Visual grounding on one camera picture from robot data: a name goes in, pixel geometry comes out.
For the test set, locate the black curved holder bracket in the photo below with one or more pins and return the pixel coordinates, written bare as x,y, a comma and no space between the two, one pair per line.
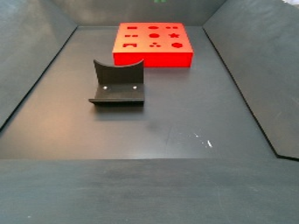
118,78

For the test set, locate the red shape-hole insertion block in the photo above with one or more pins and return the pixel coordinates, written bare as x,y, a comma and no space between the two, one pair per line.
160,44

